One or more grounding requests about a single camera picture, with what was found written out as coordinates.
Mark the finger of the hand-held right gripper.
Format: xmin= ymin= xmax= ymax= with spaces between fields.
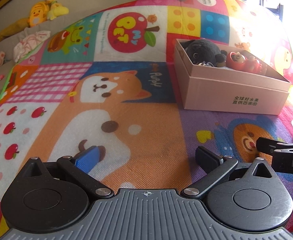
xmin=256 ymin=137 xmax=293 ymax=155

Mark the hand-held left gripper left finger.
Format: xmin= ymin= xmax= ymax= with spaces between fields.
xmin=19 ymin=145 xmax=114 ymax=199

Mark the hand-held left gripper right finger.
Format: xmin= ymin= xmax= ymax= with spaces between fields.
xmin=181 ymin=146 xmax=274 ymax=200

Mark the pink cardboard box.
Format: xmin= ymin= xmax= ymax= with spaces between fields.
xmin=174 ymin=39 xmax=292 ymax=116

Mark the brown red wind-up figure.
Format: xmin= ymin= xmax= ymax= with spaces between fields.
xmin=226 ymin=51 xmax=248 ymax=73

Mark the black plush toy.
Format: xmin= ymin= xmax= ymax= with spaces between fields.
xmin=181 ymin=39 xmax=228 ymax=68

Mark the colourful cartoon play mat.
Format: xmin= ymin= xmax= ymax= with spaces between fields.
xmin=0 ymin=0 xmax=293 ymax=240

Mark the white pink crumpled cloth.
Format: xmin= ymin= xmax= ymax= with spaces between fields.
xmin=13 ymin=30 xmax=51 ymax=63

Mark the long yellow plush pillow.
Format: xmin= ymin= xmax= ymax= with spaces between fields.
xmin=0 ymin=17 xmax=31 ymax=47

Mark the pale yellow plush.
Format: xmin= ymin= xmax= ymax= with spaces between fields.
xmin=47 ymin=2 xmax=70 ymax=21

